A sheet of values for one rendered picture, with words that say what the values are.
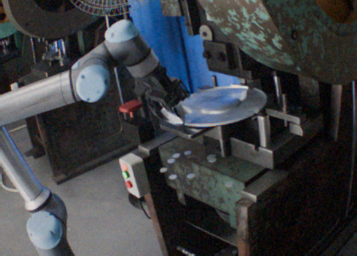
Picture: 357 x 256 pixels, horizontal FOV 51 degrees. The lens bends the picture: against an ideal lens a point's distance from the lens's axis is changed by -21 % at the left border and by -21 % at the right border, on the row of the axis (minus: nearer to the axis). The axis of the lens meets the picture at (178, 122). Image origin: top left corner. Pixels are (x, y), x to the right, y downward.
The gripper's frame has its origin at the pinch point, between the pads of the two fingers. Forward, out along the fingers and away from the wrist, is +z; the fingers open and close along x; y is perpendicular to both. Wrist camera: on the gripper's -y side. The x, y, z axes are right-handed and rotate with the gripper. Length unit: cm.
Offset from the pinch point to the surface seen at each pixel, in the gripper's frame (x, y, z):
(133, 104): 3.9, -31.0, 5.6
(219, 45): 21.8, 3.6, -9.0
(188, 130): -1.3, 4.0, 1.1
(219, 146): 3.8, 3.9, 13.9
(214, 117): 6.4, 5.8, 3.9
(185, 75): 107, -178, 118
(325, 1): 37, 41, -20
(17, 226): -74, -123, 53
